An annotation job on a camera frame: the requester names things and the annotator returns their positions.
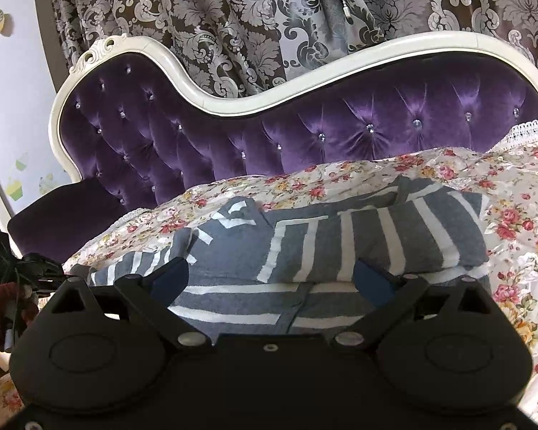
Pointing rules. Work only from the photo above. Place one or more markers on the brown damask curtain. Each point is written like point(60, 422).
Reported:
point(184, 18)

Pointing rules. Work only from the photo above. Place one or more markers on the green cupcake wall sticker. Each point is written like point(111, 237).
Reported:
point(45, 183)
point(15, 189)
point(21, 161)

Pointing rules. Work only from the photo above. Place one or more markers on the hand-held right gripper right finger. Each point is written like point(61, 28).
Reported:
point(372, 282)

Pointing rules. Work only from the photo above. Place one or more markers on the grey white striped sweater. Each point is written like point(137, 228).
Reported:
point(296, 233)

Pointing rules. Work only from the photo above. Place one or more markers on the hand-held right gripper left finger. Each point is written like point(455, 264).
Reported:
point(172, 275)

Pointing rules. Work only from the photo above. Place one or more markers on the purple tufted sofa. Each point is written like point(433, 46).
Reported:
point(340, 121)

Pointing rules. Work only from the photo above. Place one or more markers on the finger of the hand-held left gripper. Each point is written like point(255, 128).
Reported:
point(45, 266)

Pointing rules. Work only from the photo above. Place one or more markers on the grey damask sheer curtain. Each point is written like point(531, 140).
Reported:
point(314, 22)

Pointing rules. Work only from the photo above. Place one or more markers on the white lace cloth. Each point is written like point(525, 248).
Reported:
point(527, 129)

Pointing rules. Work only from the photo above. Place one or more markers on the floral blanket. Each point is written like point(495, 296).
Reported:
point(511, 215)

